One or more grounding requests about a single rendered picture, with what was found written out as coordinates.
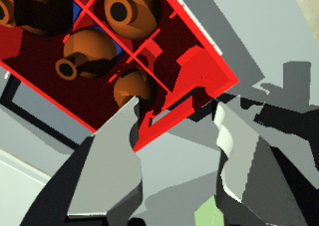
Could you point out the red crate with dividers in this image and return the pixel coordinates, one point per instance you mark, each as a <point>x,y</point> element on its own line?
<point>173,56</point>

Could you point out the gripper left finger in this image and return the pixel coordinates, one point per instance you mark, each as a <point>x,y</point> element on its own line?
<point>101,183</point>

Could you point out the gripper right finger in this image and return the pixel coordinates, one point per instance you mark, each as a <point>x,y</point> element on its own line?
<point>259,185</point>

